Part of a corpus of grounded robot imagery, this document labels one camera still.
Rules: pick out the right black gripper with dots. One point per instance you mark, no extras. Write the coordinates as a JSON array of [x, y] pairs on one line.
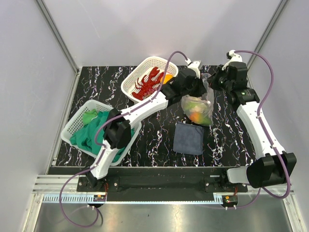
[[212, 80]]

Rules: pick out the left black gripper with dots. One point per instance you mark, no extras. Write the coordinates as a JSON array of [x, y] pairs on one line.
[[201, 90]]

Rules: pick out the fake green cabbage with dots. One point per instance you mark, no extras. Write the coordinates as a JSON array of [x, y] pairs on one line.
[[193, 104]]

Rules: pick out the clear zip top bag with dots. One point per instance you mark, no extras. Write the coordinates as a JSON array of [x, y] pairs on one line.
[[208, 99]]

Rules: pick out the fake mango orange green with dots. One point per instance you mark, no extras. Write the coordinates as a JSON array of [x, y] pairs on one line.
[[196, 117]]

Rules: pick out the fake orange fruit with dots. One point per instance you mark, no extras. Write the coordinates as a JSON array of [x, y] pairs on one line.
[[167, 78]]

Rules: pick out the red fake lobster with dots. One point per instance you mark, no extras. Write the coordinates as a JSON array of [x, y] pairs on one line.
[[148, 84]]

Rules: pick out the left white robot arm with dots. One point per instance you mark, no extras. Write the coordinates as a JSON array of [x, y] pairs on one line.
[[115, 133]]

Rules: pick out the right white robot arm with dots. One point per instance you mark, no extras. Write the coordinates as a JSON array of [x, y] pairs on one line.
[[273, 165]]

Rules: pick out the black marble pattern mat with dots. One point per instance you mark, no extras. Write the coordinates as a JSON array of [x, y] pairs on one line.
[[225, 143]]

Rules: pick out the folded dark blue towel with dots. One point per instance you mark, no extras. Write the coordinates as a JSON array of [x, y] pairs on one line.
[[188, 139]]

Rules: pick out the white oval perforated basket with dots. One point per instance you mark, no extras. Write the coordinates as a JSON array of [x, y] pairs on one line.
[[144, 68]]

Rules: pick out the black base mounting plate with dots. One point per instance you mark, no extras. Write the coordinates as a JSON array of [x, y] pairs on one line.
[[118, 183]]

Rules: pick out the white rectangular laundry basket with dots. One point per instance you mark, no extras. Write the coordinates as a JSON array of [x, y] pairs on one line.
[[75, 123]]

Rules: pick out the green cloth garment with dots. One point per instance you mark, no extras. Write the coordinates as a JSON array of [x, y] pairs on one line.
[[85, 137]]

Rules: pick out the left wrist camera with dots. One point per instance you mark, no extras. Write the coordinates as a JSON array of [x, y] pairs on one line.
[[194, 65]]

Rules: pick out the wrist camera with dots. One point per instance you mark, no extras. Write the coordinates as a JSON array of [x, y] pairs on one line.
[[232, 56], [194, 65]]

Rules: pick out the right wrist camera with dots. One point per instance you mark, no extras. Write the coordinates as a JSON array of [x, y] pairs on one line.
[[232, 56]]

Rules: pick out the right aluminium frame rail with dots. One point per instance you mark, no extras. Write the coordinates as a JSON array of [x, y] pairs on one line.
[[271, 25]]

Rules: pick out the aluminium frame rail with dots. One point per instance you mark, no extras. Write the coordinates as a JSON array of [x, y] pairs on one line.
[[271, 25], [52, 26]]

